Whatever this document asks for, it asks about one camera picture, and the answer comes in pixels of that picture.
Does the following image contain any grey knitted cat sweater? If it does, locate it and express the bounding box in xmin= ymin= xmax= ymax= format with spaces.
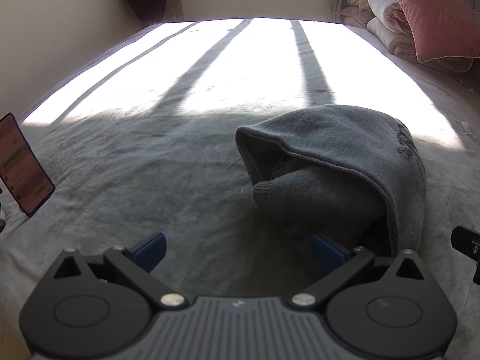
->
xmin=235 ymin=104 xmax=426 ymax=256

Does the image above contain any grey bed sheet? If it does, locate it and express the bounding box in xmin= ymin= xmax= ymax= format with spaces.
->
xmin=1 ymin=19 xmax=479 ymax=359

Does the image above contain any smartphone with pink screen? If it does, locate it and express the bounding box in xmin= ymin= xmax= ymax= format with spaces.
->
xmin=0 ymin=113 xmax=55 ymax=218

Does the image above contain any pink velvet pillow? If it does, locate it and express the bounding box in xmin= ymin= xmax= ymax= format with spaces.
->
xmin=398 ymin=0 xmax=479 ymax=74

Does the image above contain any folded white pink quilt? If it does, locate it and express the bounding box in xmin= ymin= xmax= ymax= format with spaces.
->
xmin=340 ymin=0 xmax=423 ymax=63

